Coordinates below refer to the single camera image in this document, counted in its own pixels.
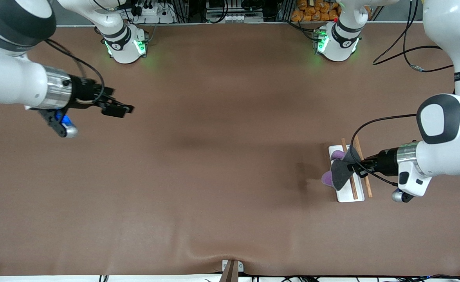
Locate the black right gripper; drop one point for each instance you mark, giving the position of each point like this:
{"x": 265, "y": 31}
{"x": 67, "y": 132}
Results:
{"x": 84, "y": 89}

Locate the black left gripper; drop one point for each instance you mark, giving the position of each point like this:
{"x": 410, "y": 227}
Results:
{"x": 385, "y": 161}

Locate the purple and grey towel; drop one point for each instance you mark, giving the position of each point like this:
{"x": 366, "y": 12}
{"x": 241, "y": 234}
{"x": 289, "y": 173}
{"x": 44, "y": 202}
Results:
{"x": 339, "y": 172}

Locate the wooden rack rod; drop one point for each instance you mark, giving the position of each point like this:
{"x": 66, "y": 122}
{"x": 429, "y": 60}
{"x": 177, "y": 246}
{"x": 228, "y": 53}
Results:
{"x": 354, "y": 191}
{"x": 368, "y": 190}

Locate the white rack base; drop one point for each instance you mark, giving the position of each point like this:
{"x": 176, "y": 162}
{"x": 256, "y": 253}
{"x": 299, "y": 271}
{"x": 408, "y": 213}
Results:
{"x": 343, "y": 195}

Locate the white power strip with plugs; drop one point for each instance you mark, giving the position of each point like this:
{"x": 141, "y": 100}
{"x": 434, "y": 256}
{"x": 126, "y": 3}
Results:
{"x": 151, "y": 11}

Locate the brown table cover mat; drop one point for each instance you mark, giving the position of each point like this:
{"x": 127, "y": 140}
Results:
{"x": 214, "y": 164}

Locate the white terminal block strip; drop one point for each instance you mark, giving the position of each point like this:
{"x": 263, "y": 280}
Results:
{"x": 243, "y": 18}

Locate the orange snack packets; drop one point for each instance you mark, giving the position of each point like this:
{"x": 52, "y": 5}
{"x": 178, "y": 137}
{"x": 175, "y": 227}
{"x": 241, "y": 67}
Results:
{"x": 316, "y": 11}

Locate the metal table edge bracket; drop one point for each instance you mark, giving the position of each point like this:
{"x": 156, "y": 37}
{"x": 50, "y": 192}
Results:
{"x": 225, "y": 266}

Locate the brown camera support bar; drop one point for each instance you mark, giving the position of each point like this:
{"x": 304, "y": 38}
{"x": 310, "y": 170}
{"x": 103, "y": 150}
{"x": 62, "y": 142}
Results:
{"x": 230, "y": 274}

